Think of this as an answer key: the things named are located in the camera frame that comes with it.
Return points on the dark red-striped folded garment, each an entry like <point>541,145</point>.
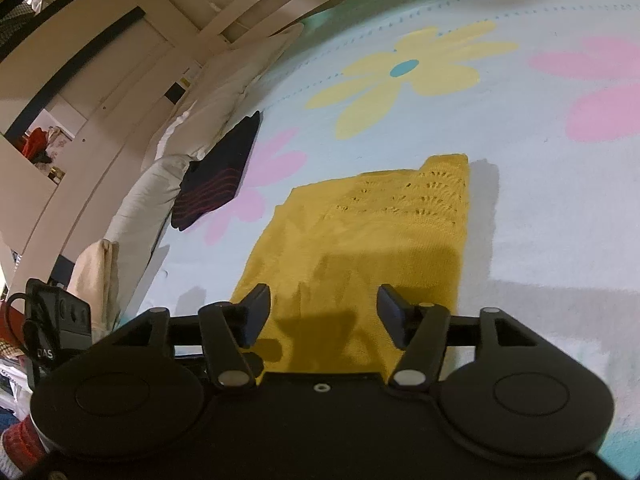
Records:
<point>220,175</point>

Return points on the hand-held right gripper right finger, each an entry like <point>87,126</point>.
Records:
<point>392,310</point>

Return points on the white wardrobe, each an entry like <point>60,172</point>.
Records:
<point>100,60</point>

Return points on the red cloth on shelf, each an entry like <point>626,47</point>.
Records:
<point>32,145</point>

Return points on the floral printed blanket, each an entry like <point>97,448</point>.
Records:
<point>500,125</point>

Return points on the large white pillow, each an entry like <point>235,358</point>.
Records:
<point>150,200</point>

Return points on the small white pillow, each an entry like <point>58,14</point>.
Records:
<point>235,80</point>

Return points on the cream folded towel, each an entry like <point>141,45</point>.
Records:
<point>95,280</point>

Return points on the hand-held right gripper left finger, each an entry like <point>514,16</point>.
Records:
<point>257,310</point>

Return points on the yellow knit garment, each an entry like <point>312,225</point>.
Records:
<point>380,240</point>

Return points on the red knitted cloth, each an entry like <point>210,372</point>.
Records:
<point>17,447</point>

